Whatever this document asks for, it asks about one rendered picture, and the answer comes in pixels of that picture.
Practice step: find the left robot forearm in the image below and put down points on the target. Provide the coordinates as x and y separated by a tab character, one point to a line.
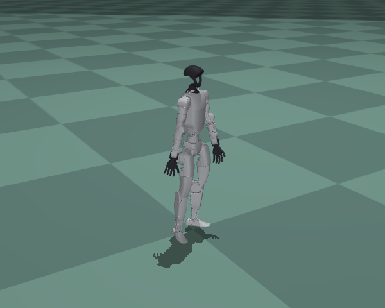
213	134

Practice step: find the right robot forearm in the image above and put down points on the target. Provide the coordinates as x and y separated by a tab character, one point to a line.
178	137

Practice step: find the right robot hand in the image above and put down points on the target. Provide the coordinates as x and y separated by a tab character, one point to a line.
172	165

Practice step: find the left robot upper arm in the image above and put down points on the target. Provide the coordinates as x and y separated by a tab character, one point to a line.
209	117

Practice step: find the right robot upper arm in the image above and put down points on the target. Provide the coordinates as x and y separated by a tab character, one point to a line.
183	105

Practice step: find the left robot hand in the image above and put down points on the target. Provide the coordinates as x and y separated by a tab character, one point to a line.
217	151

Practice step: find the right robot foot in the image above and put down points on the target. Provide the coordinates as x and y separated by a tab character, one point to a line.
179	236

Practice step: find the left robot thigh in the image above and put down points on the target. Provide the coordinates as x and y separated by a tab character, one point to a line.
203	168

